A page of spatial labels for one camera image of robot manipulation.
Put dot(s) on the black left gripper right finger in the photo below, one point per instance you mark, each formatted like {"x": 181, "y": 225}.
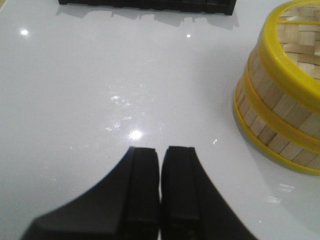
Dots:
{"x": 191, "y": 206}

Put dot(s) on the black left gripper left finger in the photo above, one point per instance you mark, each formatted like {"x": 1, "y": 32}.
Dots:
{"x": 124, "y": 205}

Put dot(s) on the woven bamboo steamer lid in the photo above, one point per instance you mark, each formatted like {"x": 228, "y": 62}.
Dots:
{"x": 289, "y": 48}

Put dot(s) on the bamboo steamer tray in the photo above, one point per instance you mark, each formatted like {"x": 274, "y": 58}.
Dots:
{"x": 274, "y": 117}
{"x": 301, "y": 160}

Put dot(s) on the black bowl rack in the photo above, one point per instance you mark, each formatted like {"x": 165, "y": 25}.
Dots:
{"x": 225, "y": 7}

